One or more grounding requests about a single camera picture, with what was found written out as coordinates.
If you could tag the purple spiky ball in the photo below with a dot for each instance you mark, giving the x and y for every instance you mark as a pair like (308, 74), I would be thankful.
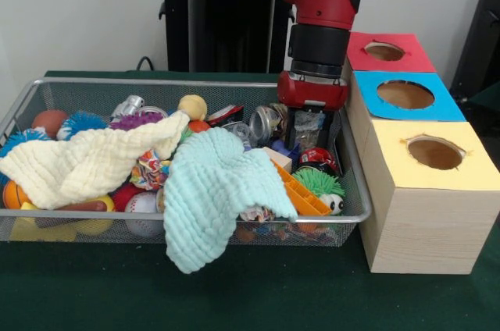
(136, 122)

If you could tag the cream waffle cloth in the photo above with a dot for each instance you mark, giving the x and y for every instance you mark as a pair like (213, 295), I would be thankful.
(78, 163)

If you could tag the blue spiky ball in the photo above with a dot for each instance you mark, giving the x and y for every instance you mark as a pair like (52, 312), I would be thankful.
(84, 122)

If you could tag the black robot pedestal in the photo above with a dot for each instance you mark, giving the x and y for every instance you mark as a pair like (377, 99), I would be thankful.
(203, 26)

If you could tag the clear plastic bottle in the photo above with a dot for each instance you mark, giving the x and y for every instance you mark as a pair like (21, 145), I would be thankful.
(308, 126)

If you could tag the mint waffle cloth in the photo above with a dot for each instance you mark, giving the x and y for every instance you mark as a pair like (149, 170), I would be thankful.
(207, 190)

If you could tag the white baseball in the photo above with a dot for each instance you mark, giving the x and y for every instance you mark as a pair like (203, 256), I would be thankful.
(141, 204)

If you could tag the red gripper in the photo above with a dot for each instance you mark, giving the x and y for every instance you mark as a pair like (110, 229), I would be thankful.
(312, 93)

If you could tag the orange plastic grid toy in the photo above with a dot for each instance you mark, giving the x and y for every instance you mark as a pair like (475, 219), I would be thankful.
(302, 196)

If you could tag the dark green table cloth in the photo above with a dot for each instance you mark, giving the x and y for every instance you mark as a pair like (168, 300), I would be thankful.
(488, 100)
(234, 292)

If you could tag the black upright panel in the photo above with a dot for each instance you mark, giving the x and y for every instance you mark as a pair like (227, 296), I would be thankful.
(480, 34)

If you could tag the plain wooden block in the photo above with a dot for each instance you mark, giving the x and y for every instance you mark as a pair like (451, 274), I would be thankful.
(279, 158)

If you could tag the reddish brown ball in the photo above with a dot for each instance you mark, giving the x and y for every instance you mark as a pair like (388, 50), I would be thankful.
(48, 122)

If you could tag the wooden three-hole box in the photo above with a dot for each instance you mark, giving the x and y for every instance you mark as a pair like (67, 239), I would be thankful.
(429, 229)

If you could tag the green spiky toy with eyes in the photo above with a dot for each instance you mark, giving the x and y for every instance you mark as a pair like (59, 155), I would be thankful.
(320, 184)

